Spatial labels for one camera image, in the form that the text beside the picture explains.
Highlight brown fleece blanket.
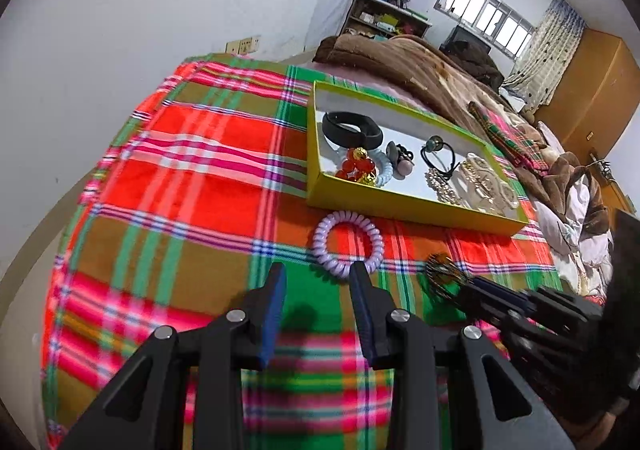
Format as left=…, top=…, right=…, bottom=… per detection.
left=314, top=33, right=608, bottom=233

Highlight black hair band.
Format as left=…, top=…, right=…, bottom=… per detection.
left=322, top=111, right=384, bottom=149

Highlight light blue spiral hair tie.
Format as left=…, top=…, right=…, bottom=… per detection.
left=371, top=154, right=397, bottom=188

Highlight wooden shelf unit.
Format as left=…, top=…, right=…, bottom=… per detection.
left=345, top=0, right=433, bottom=38

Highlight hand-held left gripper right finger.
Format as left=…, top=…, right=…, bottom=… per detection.
left=349, top=260, right=576, bottom=450

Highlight yellow cardboard box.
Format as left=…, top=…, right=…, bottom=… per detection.
left=306, top=80, right=530, bottom=235

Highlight wall socket panel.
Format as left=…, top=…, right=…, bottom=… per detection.
left=225, top=35, right=262, bottom=56

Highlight red green plaid bedspread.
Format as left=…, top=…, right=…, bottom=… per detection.
left=42, top=53, right=566, bottom=450

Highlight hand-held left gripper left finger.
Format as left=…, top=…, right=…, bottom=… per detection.
left=60, top=261, right=288, bottom=450

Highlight black television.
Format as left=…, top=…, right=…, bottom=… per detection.
left=439, top=25, right=493, bottom=57

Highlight white hair claw clip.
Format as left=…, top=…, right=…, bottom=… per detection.
left=449, top=155, right=521, bottom=217

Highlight wooden wardrobe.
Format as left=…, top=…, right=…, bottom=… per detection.
left=535, top=28, right=640, bottom=172

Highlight gold chain bracelet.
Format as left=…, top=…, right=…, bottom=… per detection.
left=424, top=165, right=463, bottom=204

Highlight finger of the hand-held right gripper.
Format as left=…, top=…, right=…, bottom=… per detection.
left=452, top=284, right=511, bottom=333
left=467, top=276, right=538, bottom=313

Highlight barred window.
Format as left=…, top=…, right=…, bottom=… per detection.
left=433, top=0, right=534, bottom=62

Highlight purple spiral hair tie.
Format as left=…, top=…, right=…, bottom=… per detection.
left=312, top=211, right=385, bottom=281

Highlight folded plaid cloth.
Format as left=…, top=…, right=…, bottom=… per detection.
left=467, top=100, right=549, bottom=174

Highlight red and gold bead bracelet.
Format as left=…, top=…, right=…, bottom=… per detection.
left=334, top=147, right=379, bottom=189

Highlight spotted curtain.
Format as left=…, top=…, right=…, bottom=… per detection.
left=501, top=0, right=587, bottom=107

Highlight white bedding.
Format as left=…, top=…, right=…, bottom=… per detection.
left=534, top=123, right=615, bottom=298

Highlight dark bead bracelet orange stones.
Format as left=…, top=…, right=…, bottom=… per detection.
left=426, top=253, right=472, bottom=300

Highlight black hair tie grey button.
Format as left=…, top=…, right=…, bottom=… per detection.
left=419, top=134, right=472, bottom=177

